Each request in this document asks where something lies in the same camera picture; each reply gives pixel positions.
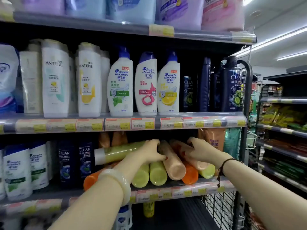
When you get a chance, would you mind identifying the person's right hand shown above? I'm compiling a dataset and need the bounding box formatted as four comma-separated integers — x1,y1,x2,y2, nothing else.
183,137,227,167

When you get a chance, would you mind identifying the person's left hand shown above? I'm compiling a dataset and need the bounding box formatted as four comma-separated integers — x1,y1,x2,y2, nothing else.
125,139,167,175

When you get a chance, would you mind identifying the peach bottle with green cap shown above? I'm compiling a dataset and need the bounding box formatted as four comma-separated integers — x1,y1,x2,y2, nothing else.
170,139,216,179

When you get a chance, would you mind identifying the green bottle with clear cap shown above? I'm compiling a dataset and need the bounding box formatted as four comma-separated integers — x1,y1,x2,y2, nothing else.
94,141,150,166

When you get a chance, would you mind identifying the person's left forearm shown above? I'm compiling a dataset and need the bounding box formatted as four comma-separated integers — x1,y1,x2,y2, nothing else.
48,161,144,230

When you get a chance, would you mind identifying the person's right forearm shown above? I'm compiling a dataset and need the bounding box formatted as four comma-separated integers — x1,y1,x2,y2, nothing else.
217,153,307,230

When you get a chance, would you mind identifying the peach shampoo bottle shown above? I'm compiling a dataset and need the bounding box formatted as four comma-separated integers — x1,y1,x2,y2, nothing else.
157,140,187,181

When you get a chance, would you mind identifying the yellow-green shampoo bottle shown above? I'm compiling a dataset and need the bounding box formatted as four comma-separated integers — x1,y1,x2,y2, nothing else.
149,161,168,187
131,163,150,188

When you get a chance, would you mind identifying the orange shampoo bottle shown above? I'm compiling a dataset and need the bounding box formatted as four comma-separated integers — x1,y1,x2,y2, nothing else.
181,160,199,185
83,162,120,191

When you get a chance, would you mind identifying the teal refill pouch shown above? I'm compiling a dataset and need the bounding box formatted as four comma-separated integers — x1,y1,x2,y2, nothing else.
224,128,242,161

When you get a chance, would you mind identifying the standing orange bottle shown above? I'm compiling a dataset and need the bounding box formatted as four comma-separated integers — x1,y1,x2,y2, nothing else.
98,132,111,149
111,131,128,147

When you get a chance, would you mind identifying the white jade bangle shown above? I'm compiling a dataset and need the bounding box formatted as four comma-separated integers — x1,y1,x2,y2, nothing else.
98,168,132,207

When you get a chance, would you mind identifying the small yellow bottle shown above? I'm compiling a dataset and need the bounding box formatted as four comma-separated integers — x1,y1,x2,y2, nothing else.
143,201,155,218

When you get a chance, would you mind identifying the small dark blue bottle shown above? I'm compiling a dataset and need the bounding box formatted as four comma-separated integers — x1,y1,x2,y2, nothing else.
183,75,199,112

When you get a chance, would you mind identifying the dark blue shampoo bottle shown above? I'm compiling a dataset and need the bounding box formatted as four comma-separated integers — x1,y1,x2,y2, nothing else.
198,57,212,112
211,69,222,112

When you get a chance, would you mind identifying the white bottle blue cap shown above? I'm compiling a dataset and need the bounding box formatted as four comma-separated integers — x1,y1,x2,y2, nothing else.
115,204,133,230

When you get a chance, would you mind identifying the blue-capped bottle yellow label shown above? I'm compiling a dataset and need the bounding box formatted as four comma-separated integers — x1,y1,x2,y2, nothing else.
156,51,181,116

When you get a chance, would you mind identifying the blue-capped bottle pink label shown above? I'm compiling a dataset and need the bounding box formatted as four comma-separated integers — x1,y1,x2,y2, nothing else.
134,52,158,117

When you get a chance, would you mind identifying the dark blue bottle blue print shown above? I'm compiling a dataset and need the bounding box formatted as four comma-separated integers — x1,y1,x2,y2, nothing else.
57,141,78,189
78,141,94,180

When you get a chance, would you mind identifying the large dark blue bottle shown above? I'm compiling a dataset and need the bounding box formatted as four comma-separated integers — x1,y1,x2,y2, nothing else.
220,56,243,112

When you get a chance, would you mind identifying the blue-capped bottle green label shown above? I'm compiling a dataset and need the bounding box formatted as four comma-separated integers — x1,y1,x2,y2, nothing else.
107,46,134,117

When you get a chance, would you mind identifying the row of reddish packets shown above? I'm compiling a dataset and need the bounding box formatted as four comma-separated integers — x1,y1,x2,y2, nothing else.
263,138,307,152

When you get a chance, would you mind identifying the pile of dark green packets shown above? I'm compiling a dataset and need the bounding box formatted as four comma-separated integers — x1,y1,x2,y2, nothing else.
263,157,307,186

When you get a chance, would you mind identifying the pile of yellow-green packets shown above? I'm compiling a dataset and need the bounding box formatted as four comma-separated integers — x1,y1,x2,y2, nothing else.
261,105,307,131

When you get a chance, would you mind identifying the white shampoo bottle yellow print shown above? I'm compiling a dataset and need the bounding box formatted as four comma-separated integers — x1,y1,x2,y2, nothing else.
76,42,102,118
41,39,70,118

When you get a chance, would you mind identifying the dark shelf unit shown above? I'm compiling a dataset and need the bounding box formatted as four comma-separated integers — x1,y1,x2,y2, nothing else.
255,70,307,197

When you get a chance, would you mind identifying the grey metal shelf unit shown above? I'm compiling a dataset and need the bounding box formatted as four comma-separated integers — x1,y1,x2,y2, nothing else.
0,11,258,230

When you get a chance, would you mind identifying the white bottle green label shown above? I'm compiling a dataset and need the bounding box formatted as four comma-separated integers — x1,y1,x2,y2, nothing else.
3,144,33,202
29,141,50,191
0,148,7,201

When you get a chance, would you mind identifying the short ceiling light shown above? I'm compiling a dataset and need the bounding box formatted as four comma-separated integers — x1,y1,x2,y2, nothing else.
277,51,307,61

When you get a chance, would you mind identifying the long ceiling light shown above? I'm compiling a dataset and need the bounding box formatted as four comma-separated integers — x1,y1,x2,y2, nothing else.
230,26,307,58

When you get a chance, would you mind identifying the purple refill pouch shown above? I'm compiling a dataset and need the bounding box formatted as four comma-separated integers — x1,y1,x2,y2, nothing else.
22,0,65,16
155,0,205,31

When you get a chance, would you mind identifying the pink refill pouch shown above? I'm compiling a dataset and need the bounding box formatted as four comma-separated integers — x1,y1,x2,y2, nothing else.
201,0,245,32

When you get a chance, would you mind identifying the light blue refill pouch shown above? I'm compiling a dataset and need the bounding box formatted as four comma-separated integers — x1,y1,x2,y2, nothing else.
106,0,157,26
64,0,106,20

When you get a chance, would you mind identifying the white and blue refill pouch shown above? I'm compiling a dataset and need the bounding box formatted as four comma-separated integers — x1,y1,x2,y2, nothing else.
0,44,20,113

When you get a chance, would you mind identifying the dark cord bracelet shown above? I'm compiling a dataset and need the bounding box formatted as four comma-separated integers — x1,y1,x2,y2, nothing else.
217,158,243,188

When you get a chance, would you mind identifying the black wire grid panel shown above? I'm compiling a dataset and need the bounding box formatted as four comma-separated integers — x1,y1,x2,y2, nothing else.
201,191,243,230

